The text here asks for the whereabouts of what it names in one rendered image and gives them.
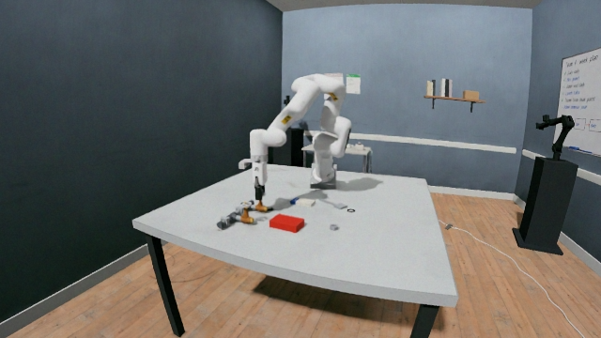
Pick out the red flat box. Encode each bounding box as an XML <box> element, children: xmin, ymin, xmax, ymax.
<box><xmin>270</xmin><ymin>214</ymin><xmax>304</xmax><ymax>233</ymax></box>

